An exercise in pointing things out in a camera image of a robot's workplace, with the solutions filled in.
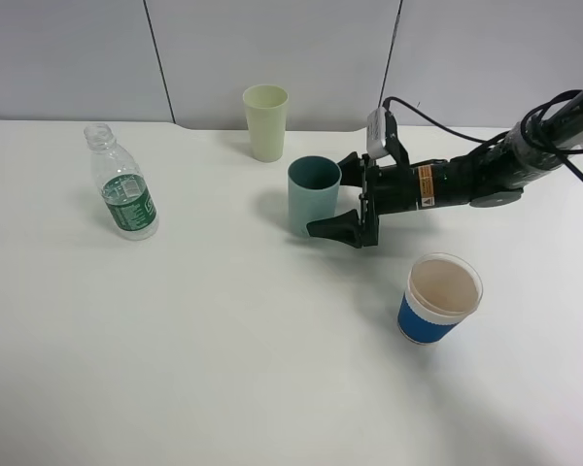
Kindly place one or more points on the clear bottle green label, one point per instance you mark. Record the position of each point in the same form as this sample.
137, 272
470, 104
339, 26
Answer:
121, 184

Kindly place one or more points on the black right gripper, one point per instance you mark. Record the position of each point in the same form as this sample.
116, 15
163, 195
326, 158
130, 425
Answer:
386, 190

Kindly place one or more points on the pale yellow plastic cup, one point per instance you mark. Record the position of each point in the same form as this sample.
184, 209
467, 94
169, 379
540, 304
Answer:
266, 107

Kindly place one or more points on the teal plastic cup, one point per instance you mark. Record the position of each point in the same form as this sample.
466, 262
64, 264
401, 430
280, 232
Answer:
313, 186

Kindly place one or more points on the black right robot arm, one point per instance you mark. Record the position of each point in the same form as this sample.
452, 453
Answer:
493, 174

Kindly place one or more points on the blue sleeve paper cup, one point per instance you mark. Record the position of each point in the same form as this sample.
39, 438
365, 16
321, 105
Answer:
441, 291

